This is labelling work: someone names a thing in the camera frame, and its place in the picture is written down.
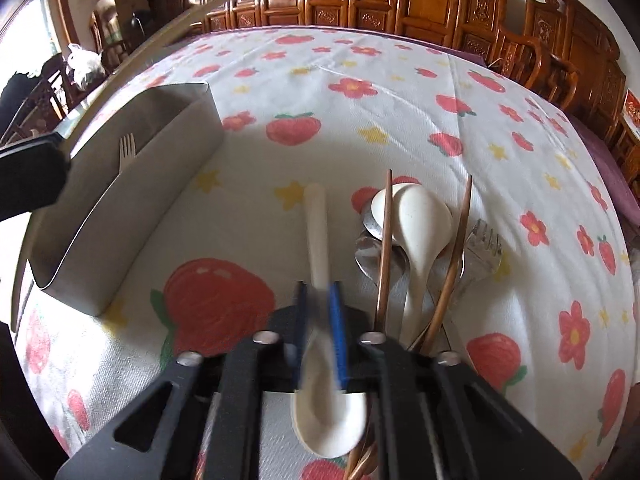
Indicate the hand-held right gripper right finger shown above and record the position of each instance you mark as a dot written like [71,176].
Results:
[337,330]

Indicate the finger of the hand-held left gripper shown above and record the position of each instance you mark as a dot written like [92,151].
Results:
[30,175]

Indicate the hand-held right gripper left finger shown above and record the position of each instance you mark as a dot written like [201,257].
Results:
[301,330]

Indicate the metal spoon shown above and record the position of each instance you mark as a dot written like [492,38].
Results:
[367,257]
[369,224]

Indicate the cream ceramic spoon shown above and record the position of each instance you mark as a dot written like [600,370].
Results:
[316,220]

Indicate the grey utensil box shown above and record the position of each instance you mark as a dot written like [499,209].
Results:
[140,200]

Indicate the dark wooden chair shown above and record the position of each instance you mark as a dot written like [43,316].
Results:
[107,45]
[50,95]

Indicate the pale small fork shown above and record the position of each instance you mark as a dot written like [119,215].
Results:
[126,155]

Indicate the brown wooden chopstick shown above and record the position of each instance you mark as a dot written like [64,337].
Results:
[385,240]
[457,240]

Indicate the white plastic bag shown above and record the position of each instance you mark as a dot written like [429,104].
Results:
[87,67]

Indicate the white rounded spoon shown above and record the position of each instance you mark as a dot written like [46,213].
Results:
[379,206]

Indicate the large white ladle spoon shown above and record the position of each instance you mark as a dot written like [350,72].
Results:
[425,220]

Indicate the metal fork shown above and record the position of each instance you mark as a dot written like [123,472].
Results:
[482,252]

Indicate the strawberry print tablecloth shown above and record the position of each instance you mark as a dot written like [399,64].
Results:
[350,125]

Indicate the purple bench cushion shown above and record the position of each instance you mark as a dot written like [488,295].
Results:
[607,155]

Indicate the carved wooden armchair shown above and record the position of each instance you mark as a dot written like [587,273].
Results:
[520,60]

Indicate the wooden side table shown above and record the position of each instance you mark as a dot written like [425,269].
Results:
[629,160]

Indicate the carved wooden bench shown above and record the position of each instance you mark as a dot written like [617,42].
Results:
[585,35]

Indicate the red wall sign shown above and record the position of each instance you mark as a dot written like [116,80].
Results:
[632,110]

